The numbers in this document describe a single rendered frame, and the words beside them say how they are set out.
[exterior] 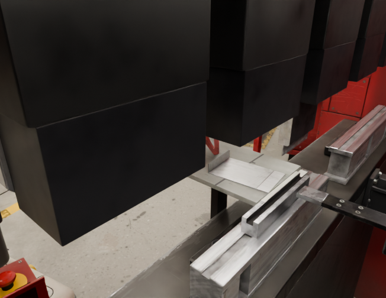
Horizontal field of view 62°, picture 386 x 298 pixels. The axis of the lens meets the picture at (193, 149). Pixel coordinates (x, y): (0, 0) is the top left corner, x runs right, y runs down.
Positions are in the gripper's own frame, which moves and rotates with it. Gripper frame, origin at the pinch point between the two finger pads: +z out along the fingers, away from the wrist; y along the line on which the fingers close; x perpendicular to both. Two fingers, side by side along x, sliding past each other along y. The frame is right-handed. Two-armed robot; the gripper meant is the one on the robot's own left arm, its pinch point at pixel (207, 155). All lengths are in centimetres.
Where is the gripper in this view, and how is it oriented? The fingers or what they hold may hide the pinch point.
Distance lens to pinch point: 69.8
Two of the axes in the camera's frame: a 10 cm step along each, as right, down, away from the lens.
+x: -6.5, 2.3, 7.3
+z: 3.9, 9.2, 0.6
